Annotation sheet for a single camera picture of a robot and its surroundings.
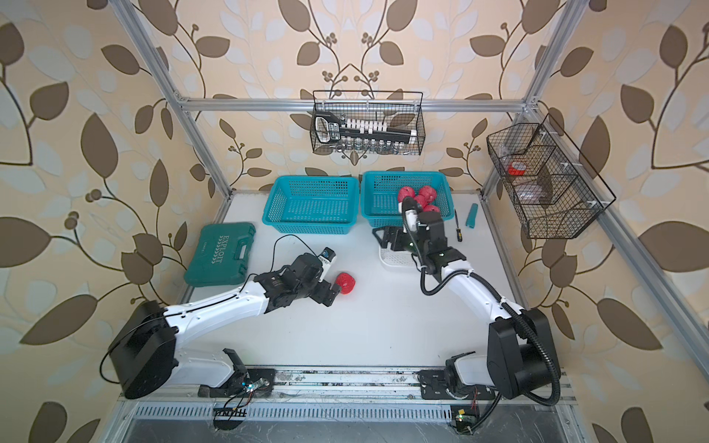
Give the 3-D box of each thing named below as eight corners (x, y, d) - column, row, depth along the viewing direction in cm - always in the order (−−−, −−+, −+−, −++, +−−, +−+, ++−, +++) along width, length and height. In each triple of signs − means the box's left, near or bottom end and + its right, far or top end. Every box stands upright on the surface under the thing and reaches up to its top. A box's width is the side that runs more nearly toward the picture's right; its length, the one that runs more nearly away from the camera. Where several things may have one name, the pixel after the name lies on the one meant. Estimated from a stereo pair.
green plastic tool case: (185, 287, 96) (175, 278, 91) (210, 233, 111) (202, 222, 106) (244, 287, 96) (237, 278, 91) (261, 232, 111) (256, 222, 106)
